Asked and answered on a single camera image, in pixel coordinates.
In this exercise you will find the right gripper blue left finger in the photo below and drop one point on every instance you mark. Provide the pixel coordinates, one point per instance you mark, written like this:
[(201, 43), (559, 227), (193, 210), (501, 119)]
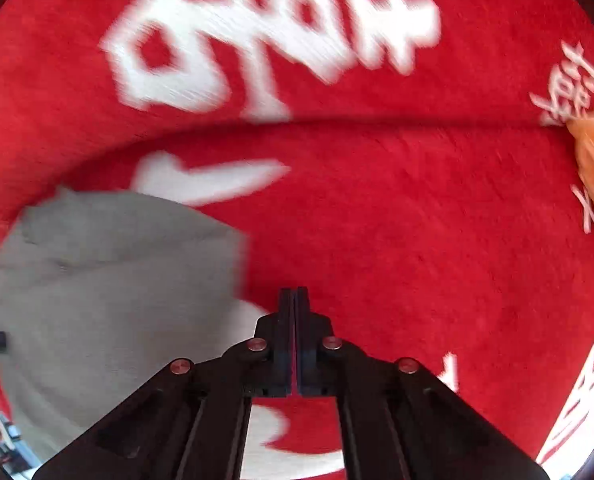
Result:
[(277, 358)]

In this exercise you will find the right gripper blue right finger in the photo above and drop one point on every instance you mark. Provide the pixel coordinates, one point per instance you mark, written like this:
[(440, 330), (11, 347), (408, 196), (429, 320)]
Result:
[(314, 376)]

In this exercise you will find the grey knit sweater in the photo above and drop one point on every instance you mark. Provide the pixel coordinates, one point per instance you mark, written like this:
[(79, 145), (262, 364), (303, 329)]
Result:
[(98, 292)]

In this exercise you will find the red wedding bed blanket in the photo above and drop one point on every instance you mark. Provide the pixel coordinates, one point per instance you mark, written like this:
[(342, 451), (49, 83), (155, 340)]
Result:
[(407, 161)]

